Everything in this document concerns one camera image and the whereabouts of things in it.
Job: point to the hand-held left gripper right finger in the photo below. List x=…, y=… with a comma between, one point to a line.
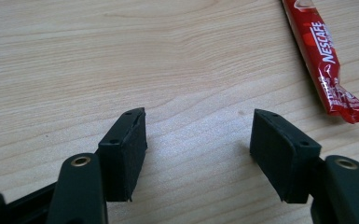
x=284, y=155

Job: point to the red coffee stick sachet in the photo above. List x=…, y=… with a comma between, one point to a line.
x=317, y=46

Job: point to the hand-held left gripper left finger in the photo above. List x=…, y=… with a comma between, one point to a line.
x=122, y=155

